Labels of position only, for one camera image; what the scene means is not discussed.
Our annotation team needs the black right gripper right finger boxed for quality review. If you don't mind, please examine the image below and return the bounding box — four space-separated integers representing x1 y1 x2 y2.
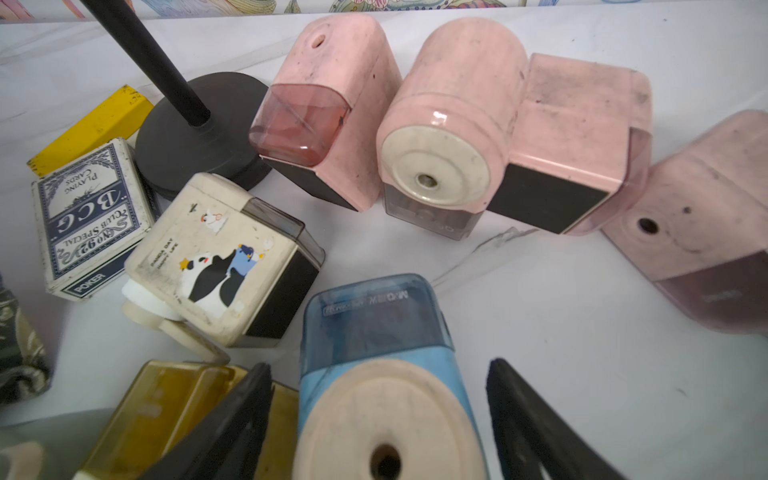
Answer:
486 358 623 479

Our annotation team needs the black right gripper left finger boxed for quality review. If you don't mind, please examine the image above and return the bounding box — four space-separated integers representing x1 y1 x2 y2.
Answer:
142 363 273 479

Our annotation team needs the yellow pencil sharpener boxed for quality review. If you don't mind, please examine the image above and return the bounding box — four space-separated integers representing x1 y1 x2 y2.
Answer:
75 360 299 479

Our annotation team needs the blue pencil sharpener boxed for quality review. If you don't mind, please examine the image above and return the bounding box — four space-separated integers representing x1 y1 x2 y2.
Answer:
292 273 488 479

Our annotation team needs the cream panda pencil sharpener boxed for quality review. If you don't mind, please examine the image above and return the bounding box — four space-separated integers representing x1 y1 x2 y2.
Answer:
122 173 326 364

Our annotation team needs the pink pencil sharpener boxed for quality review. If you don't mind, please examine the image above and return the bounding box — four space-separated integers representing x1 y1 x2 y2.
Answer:
602 110 767 335
249 13 402 212
488 53 653 236
376 17 528 240

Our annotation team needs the light green pencil sharpener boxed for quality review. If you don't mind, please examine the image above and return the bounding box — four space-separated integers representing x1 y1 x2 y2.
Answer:
1 409 113 479

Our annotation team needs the cream canvas tote bag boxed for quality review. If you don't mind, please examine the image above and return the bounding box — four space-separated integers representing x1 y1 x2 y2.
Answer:
1 283 52 406

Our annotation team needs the blue playing card box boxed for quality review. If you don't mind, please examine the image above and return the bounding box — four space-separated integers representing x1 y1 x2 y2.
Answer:
31 138 160 302

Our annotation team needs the black microphone stand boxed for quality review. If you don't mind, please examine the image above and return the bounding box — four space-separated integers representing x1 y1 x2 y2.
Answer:
80 0 274 202

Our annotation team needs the yellow wooden block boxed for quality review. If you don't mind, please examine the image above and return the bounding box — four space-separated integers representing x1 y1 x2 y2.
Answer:
27 85 154 177

